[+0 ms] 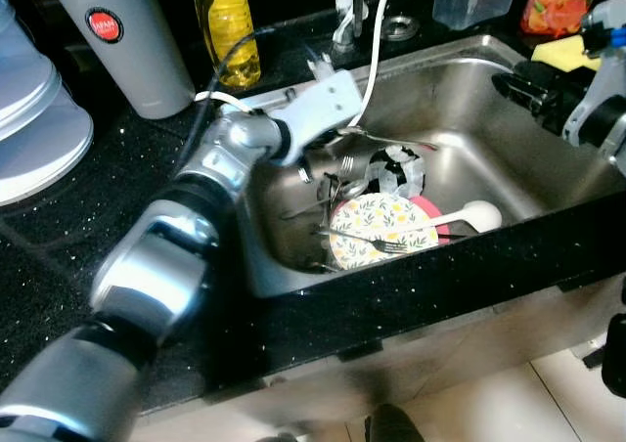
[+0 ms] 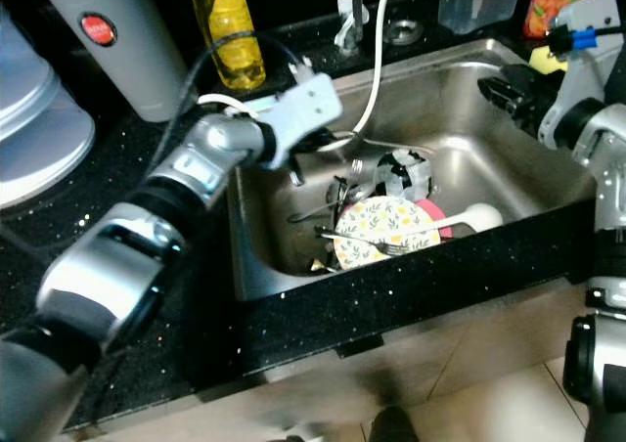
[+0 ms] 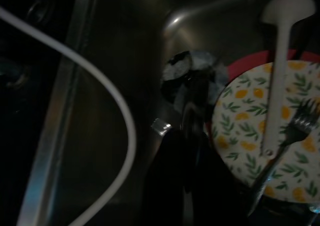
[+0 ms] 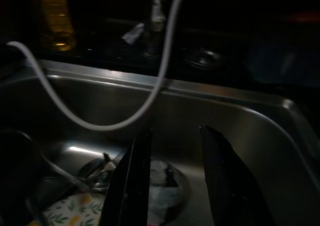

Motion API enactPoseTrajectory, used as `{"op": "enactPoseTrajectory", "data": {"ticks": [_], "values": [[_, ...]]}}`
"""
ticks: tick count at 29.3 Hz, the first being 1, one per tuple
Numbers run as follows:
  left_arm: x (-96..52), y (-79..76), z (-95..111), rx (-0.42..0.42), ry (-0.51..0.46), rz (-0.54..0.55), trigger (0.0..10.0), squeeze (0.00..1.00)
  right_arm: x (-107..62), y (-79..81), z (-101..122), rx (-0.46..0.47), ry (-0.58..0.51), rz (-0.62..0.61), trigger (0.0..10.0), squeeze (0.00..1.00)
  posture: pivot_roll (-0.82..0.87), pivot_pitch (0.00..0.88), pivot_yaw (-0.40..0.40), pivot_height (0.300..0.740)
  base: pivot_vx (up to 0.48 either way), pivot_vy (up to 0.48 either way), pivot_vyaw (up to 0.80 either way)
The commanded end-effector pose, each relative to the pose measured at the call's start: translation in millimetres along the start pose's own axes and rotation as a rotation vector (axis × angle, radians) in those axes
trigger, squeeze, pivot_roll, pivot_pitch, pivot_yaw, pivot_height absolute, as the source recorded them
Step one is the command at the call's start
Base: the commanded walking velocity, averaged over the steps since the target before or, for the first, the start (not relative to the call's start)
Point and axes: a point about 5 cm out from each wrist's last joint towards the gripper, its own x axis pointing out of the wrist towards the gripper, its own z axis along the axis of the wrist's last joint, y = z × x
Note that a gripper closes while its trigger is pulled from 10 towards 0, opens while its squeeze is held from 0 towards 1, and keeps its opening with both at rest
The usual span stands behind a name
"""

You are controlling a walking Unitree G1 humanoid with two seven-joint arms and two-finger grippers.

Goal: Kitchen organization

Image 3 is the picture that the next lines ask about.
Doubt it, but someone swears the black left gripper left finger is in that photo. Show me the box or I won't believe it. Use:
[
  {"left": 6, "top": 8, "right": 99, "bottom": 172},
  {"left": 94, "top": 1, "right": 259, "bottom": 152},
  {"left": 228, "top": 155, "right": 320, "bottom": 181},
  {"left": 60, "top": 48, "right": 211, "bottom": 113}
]
[{"left": 147, "top": 118, "right": 198, "bottom": 226}]

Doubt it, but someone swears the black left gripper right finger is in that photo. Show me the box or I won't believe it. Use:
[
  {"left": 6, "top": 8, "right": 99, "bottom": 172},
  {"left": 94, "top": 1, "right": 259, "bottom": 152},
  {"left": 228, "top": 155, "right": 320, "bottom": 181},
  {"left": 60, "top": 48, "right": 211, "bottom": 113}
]
[{"left": 197, "top": 133, "right": 253, "bottom": 226}]

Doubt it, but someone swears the lemon print round plate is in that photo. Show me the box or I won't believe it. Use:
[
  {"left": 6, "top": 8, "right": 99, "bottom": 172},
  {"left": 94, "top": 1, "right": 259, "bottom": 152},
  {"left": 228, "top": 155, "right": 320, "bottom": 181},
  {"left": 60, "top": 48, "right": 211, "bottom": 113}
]
[{"left": 210, "top": 60, "right": 320, "bottom": 204}]

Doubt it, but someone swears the silver fork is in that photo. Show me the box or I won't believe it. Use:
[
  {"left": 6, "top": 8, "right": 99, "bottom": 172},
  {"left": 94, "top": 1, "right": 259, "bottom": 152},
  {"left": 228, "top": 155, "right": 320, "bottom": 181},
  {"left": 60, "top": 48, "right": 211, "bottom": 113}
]
[{"left": 246, "top": 97, "right": 319, "bottom": 218}]

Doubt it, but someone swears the stainless steel sink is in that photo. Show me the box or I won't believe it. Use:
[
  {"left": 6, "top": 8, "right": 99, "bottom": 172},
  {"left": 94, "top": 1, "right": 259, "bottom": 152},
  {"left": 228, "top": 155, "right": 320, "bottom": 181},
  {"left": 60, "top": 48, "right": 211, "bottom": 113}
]
[{"left": 17, "top": 0, "right": 320, "bottom": 226}]

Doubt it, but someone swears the pink red plate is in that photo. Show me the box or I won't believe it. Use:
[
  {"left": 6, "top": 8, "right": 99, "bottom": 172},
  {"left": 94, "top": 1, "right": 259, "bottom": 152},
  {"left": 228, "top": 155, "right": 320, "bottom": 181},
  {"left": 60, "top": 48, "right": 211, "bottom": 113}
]
[{"left": 225, "top": 49, "right": 320, "bottom": 83}]

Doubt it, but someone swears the white cable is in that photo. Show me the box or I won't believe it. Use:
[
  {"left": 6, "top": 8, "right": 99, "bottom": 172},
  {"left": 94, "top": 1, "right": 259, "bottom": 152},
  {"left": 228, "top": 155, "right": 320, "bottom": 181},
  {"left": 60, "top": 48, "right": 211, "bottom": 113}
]
[{"left": 0, "top": 5, "right": 137, "bottom": 226}]

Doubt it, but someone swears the white long-handled spoon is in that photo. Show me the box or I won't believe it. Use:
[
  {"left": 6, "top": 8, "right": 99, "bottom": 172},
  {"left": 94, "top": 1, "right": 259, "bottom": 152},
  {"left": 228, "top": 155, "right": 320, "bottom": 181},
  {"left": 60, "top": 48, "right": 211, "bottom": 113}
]
[{"left": 259, "top": 0, "right": 317, "bottom": 159}]

